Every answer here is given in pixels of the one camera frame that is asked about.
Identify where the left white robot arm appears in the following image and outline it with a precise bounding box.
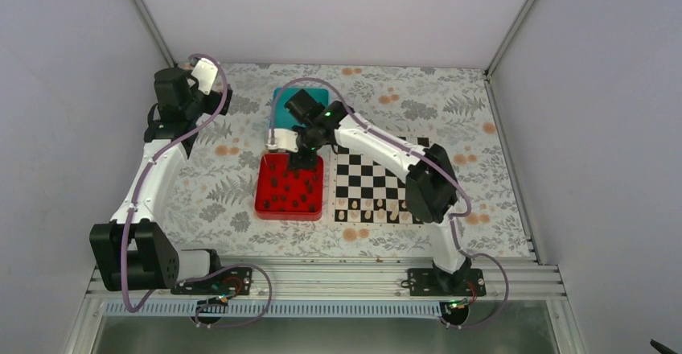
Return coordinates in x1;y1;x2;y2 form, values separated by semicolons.
89;59;232;291

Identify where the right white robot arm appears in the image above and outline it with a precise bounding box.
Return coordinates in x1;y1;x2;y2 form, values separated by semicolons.
266;89;472;295

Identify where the floral patterned table mat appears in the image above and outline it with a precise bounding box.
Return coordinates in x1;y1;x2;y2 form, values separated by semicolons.
163;64;531;259

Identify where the teal plastic box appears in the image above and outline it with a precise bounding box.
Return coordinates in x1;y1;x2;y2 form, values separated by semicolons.
268;87;333;142

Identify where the red plastic tray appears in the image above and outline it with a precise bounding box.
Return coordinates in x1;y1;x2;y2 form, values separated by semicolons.
254;153;325;221

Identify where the black white chessboard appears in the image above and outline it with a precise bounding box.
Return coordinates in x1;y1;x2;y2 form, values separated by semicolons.
328;146;423;228

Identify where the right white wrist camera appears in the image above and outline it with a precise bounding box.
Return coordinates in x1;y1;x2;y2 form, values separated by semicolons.
266;128;298;153

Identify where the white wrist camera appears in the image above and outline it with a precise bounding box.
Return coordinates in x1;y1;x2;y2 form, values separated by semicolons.
191;58;219;95
266;128;298;153

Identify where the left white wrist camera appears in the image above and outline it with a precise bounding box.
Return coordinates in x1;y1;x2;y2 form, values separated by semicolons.
191;58;219;95

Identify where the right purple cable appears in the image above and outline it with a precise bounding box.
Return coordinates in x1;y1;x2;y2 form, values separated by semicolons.
268;77;511;331

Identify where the purple cable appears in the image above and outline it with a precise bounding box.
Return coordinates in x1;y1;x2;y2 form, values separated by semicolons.
268;77;511;331
120;52;273;329

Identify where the aluminium corner post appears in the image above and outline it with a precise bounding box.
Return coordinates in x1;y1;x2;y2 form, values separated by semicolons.
131;0;177;67

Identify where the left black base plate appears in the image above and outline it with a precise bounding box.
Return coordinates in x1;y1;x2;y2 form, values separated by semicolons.
170;267;253;297

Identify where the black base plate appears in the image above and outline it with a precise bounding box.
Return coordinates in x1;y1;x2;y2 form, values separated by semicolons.
400;268;487;297
170;267;253;297

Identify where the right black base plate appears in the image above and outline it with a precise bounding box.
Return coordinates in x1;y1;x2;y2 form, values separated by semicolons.
400;268;487;297

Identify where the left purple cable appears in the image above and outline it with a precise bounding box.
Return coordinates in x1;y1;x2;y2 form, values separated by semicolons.
120;52;273;329

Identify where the aluminium mounting rail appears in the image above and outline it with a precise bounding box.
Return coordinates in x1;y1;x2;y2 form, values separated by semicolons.
84;257;567;303

